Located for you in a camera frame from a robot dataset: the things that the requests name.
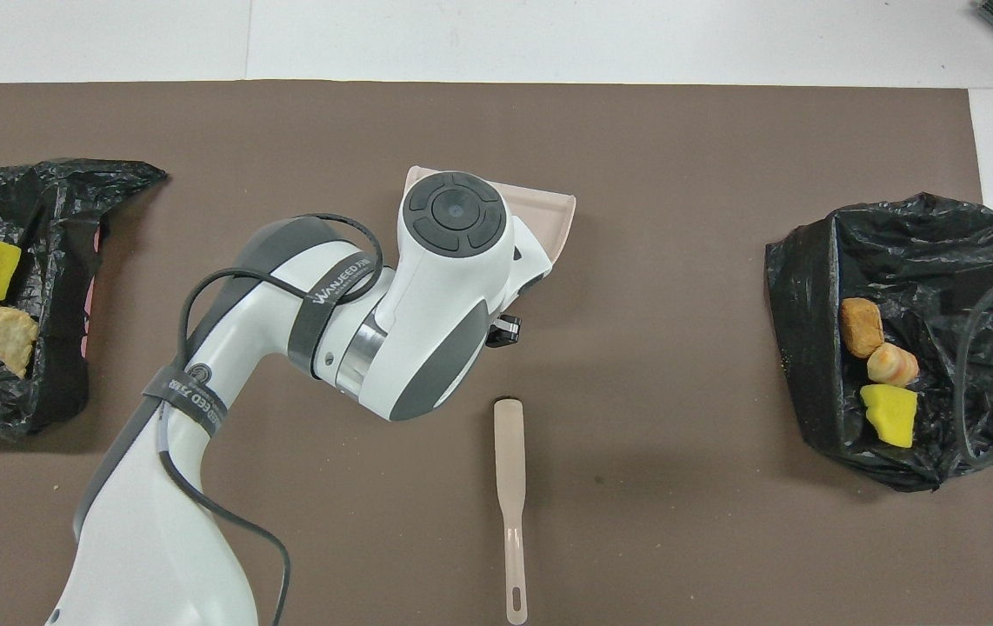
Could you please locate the beige plastic dustpan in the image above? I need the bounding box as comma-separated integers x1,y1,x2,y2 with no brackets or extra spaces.
403,165,577,267

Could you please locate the beige brush with black bristles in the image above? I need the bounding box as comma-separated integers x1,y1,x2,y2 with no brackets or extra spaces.
494,398,530,626

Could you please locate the brown oval bread roll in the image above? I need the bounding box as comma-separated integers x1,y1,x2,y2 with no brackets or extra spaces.
839,297,885,359

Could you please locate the yellow sponge with green side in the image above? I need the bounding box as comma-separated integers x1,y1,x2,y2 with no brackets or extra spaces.
860,383,918,450

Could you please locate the black bag lined pink bin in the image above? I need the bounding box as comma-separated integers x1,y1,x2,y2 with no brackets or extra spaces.
0,158,170,436

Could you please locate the brown table mat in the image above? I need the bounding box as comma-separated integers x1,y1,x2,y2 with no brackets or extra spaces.
0,80,993,626

